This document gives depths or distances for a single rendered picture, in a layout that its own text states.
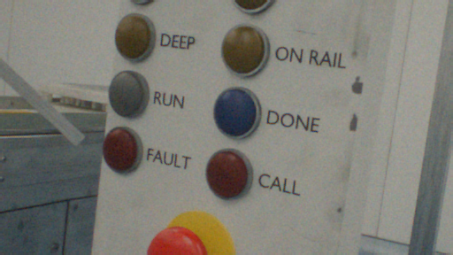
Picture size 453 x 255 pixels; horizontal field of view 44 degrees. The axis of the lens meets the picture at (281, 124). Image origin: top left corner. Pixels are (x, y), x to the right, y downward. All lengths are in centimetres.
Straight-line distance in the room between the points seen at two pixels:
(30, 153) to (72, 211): 24
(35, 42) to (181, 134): 509
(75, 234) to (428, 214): 87
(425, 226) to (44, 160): 92
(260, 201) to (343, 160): 6
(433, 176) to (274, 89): 118
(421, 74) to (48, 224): 295
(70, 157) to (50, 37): 407
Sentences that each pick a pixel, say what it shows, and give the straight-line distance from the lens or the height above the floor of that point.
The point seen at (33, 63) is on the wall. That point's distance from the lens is 542.
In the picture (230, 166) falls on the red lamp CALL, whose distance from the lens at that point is 31.
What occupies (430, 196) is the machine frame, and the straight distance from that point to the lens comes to 147.
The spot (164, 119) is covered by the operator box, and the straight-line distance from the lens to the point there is 35.
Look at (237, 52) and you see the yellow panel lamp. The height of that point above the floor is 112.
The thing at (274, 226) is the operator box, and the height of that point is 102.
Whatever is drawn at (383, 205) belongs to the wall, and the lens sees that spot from 394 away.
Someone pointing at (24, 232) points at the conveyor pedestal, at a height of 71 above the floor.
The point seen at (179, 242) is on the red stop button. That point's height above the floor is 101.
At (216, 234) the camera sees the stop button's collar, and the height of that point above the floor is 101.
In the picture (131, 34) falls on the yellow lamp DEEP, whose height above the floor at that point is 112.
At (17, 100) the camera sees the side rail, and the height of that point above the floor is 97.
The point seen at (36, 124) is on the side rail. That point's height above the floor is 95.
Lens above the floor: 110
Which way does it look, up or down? 5 degrees down
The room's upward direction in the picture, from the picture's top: 8 degrees clockwise
